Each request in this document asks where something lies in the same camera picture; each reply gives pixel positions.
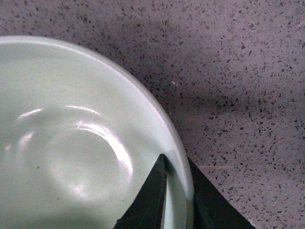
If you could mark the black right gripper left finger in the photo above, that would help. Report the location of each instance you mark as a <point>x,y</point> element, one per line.
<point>148,209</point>

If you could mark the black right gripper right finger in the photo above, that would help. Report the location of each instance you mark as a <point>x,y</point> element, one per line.
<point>211,209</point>

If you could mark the green bowl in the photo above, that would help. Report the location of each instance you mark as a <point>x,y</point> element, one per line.
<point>78,137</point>

